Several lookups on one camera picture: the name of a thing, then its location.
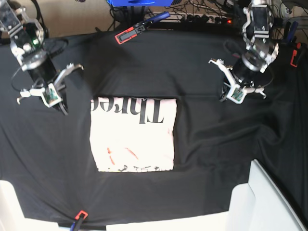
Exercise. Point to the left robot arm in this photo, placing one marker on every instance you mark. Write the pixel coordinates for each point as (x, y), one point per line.
(251, 72)

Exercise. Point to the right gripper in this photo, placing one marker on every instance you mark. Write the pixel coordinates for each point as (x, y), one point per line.
(48, 83)

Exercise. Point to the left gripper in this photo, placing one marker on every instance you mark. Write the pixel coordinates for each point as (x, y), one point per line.
(233, 88)

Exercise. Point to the white table frame left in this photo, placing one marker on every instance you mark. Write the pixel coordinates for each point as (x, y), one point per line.
(12, 217)

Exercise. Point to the red black right clamp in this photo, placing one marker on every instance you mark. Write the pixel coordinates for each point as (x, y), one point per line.
(290, 40)

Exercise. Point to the black table cloth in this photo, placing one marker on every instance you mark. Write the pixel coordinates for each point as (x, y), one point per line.
(46, 155)

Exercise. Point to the red black top clamp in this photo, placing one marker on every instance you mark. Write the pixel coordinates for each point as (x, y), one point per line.
(139, 28)

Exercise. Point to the blue box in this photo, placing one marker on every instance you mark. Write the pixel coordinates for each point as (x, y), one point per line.
(140, 2)

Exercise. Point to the red black bottom clamp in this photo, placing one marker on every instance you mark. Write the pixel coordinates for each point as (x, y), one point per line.
(79, 219)

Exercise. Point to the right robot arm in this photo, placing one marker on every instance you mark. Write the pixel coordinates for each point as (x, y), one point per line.
(27, 40)

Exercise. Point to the red black clamp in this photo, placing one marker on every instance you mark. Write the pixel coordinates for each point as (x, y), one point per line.
(79, 219)
(139, 28)
(290, 40)

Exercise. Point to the black power strip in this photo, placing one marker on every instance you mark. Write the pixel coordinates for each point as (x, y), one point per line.
(198, 18)

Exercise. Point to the pink T-shirt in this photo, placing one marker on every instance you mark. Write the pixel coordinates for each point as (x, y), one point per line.
(132, 134)

